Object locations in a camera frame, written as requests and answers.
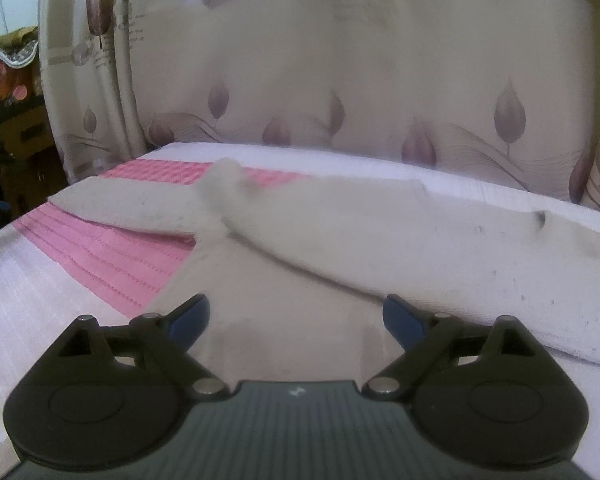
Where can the dark wooden cabinet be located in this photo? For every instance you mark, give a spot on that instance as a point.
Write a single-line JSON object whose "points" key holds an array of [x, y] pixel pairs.
{"points": [[15, 150]]}

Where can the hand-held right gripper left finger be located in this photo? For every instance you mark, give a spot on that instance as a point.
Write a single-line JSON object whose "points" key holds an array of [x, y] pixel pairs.
{"points": [[189, 318]]}

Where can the beige leaf print curtain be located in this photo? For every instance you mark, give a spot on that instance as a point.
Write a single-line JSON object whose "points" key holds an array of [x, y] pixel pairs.
{"points": [[380, 70]]}

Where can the white fleece garment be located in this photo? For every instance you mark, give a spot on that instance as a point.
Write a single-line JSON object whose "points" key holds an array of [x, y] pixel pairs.
{"points": [[360, 230]]}

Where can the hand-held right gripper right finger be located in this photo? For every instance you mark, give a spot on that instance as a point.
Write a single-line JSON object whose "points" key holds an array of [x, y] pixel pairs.
{"points": [[401, 320]]}

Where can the pink and white bed blanket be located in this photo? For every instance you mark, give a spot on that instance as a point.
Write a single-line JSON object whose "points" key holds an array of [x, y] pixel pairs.
{"points": [[105, 255]]}

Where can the patterned cabinet cover cloth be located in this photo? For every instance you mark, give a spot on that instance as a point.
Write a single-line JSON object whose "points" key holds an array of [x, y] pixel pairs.
{"points": [[5, 70]]}

